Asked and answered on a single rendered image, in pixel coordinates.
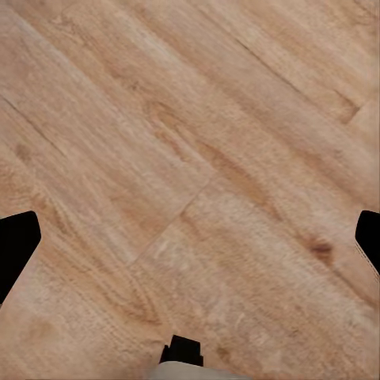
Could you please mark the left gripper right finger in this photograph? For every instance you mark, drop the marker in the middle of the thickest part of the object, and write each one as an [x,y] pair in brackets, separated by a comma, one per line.
[368,236]

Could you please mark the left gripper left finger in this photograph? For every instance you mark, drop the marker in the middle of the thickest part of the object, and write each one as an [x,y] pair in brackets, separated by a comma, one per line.
[19,237]

